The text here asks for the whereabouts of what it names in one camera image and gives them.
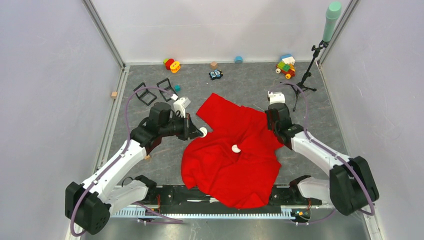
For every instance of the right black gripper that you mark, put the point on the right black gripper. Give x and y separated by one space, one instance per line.
269 125

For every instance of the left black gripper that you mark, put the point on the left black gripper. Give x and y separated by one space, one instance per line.
190 130

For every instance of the round dark brooch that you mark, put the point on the round dark brooch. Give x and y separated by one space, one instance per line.
203 131

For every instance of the round orange brooch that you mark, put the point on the round orange brooch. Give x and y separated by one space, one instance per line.
235 148

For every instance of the red t-shirt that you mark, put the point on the red t-shirt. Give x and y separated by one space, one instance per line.
241 180

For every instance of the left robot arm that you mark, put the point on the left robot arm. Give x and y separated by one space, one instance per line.
91 204

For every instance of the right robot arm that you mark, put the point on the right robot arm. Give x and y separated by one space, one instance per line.
350 185

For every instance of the colourful brick toy car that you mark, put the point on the colourful brick toy car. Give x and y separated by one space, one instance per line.
285 66

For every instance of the black display case right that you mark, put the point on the black display case right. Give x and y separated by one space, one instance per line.
166 90

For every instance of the red yellow green toy blocks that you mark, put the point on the red yellow green toy blocks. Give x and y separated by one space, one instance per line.
172 65

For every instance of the brown wooden cube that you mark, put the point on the brown wooden cube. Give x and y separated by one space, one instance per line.
213 65

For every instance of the blue cylinder block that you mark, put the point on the blue cylinder block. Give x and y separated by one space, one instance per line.
238 59

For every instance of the green microphone on tripod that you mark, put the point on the green microphone on tripod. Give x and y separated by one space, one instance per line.
332 14

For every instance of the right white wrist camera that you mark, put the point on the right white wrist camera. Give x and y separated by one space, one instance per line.
276 97

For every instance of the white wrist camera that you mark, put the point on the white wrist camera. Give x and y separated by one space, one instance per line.
276 97
180 104

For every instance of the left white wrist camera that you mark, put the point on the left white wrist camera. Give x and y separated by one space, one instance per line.
180 104

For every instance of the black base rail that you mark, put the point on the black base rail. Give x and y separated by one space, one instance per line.
178 199

